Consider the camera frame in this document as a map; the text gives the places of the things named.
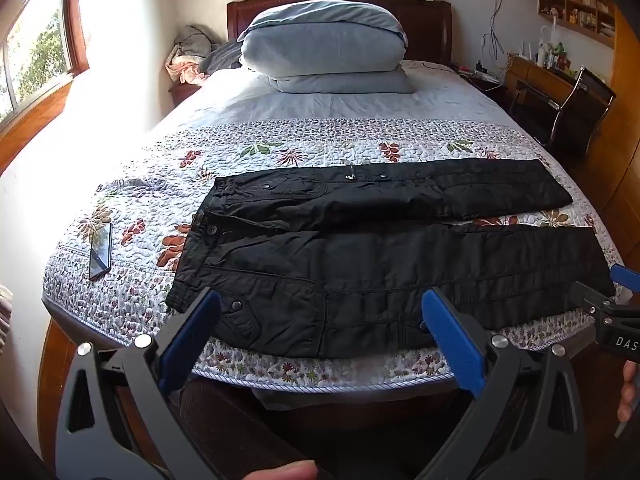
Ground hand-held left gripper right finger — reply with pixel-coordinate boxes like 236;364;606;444
421;287;588;480

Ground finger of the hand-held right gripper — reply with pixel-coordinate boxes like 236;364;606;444
570;262;640;313

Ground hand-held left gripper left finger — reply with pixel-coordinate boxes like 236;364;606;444
55;287;223;480

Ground black pants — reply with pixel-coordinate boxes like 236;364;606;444
165;157;617;360

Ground person's right hand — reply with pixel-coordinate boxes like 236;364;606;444
616;360;640;424

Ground person's left hand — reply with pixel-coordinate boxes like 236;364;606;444
239;461;319;480

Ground black smartphone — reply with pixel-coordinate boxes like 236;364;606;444
88;221;113;281

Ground wooden wardrobe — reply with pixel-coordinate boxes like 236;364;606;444
575;5;640;266

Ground beige ribbed cloth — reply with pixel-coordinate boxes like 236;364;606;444
0;284;13;343

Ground wooden desk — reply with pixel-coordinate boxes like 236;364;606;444
502;54;617;128

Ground floral quilted bedspread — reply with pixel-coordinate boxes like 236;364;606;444
42;60;626;393

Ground cluttered bedside table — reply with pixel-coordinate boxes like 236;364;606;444
450;60;507;93

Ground wooden bedside table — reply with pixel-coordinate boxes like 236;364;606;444
169;82;202;107

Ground light blue pillow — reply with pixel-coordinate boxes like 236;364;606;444
260;64;416;95

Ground grey blue cloth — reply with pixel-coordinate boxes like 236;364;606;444
200;40;244;76

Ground pile of crumpled clothes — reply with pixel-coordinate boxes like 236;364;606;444
166;25;221;85

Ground large wooden framed window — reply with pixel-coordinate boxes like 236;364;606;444
0;0;93;173

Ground folded light blue duvet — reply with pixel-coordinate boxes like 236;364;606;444
237;1;408;81

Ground black metal frame chair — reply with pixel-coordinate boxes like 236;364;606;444
510;66;617;157

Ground wooden wall shelf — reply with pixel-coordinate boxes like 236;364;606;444
537;0;617;50

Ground hanging grey cables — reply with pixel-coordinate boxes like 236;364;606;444
481;0;506;56

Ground wooden bed frame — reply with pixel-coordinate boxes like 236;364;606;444
37;0;453;461

